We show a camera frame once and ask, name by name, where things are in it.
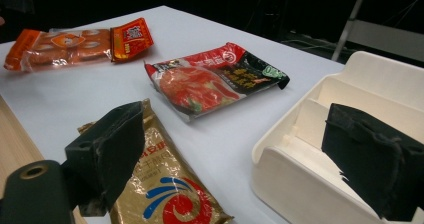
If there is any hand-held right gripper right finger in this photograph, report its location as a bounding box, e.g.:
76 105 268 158
320 103 424 222

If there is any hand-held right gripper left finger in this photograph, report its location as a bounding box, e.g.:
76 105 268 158
61 100 147 218

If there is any gold foil packet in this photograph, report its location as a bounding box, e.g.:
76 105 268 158
77 98 234 224

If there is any orange sausage packet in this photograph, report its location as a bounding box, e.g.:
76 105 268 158
3 28 113 73

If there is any white plastic organizer box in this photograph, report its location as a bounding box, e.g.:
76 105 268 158
250 50 424 224

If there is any small red seasoning packet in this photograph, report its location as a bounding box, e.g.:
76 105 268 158
109 17 155 64

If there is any red and black food packet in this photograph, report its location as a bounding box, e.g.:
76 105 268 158
143 42 291 123

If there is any white table mat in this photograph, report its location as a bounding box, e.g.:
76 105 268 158
0 5 346 224

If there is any white metal desk frame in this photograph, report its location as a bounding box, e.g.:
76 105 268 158
331 0 424 64

